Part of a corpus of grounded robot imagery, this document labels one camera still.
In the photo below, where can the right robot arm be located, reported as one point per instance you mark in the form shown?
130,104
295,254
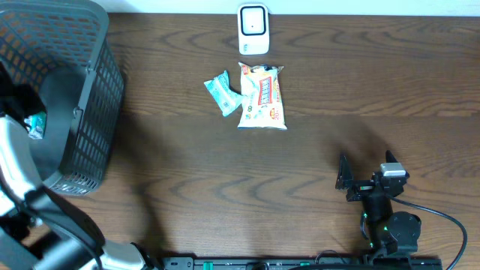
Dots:
390,233

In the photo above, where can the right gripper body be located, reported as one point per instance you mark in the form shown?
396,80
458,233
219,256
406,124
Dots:
360,190

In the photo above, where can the white barcode scanner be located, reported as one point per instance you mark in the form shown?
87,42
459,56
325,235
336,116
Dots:
253,29

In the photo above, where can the light green wipes packet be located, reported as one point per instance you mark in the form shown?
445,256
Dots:
227,99

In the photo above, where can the grey plastic shopping basket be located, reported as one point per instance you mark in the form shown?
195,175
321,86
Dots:
60,49

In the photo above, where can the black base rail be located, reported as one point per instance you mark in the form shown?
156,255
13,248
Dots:
324,262

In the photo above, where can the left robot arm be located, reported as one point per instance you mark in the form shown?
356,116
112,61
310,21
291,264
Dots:
39,228

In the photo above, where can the yellow snack bag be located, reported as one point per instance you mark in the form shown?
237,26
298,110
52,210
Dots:
262,105

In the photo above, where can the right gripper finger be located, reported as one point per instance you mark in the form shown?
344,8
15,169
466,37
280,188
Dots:
345,174
389,157

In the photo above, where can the teal tissue pack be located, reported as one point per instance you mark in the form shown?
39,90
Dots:
36,125

